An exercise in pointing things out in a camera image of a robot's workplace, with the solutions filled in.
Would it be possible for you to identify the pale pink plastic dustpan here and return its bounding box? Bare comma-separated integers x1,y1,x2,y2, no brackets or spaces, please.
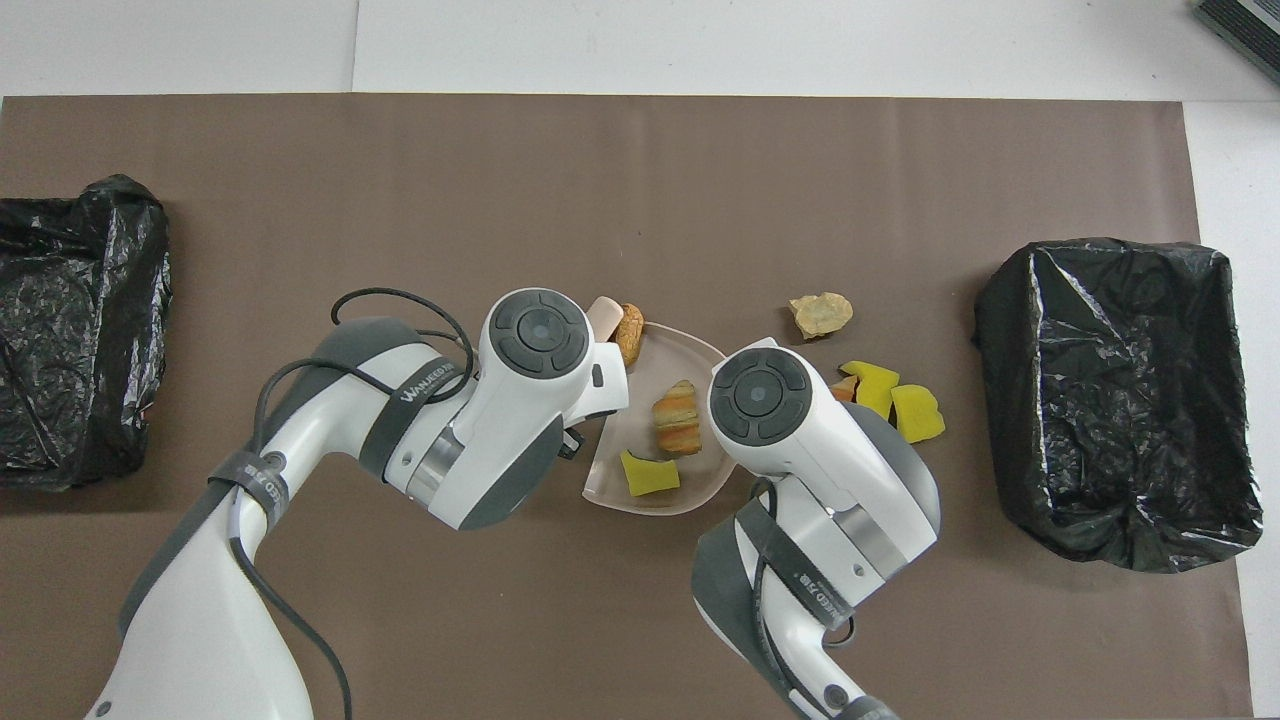
583,320,741,517

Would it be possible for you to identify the yellow sponge wedge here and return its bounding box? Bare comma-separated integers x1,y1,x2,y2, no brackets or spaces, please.
619,449,682,498

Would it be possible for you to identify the orange striped bread slice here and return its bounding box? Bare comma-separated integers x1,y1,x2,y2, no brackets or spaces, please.
652,379,704,457

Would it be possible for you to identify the brown bread bun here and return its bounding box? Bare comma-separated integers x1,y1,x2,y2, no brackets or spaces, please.
614,304,647,367

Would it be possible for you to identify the beige hand brush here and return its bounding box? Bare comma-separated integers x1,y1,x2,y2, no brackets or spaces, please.
587,296,627,343

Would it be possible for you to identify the notched yellow sponge piece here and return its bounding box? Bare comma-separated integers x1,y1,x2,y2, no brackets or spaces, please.
839,360,901,421

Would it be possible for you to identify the yellow sponge chunk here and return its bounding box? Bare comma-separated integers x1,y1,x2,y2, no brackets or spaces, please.
891,384,947,445

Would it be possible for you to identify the black bag lined bin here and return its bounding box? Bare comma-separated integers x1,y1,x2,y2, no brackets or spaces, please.
0,175,173,491
973,237,1264,574

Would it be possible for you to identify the pale crumpled bread lump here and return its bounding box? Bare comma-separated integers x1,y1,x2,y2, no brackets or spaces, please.
788,292,855,341

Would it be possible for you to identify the brown paper table mat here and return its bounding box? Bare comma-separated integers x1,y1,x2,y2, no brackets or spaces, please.
0,95,1256,720

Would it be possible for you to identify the grey slatted device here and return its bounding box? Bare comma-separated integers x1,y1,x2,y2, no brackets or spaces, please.
1195,0,1280,86

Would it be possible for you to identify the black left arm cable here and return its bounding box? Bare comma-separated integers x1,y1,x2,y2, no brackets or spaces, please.
228,288,476,720

